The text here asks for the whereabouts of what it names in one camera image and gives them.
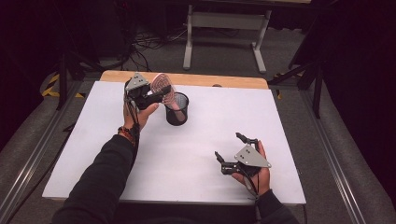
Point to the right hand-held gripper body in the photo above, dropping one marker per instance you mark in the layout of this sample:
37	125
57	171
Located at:
250	157

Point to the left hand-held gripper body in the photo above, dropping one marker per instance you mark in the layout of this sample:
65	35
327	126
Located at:
137	82

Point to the pink hairbrush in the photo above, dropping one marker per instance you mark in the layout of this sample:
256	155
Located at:
160	82

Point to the black mesh pen holder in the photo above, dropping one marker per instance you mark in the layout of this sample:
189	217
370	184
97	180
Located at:
176	119

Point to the person's right hand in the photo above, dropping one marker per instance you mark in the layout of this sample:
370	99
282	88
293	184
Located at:
263	180

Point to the person's left hand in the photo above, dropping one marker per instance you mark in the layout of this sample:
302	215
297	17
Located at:
137	119

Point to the black metal stand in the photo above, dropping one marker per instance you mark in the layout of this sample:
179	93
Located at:
63	77
317	90

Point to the yellow and black hazard tape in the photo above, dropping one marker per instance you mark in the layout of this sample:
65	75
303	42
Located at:
51	87

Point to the grey metal stand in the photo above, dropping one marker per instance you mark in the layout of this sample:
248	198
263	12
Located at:
227	20

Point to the aluminium floor rail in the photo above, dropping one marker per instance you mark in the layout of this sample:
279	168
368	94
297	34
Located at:
336	168
34	155

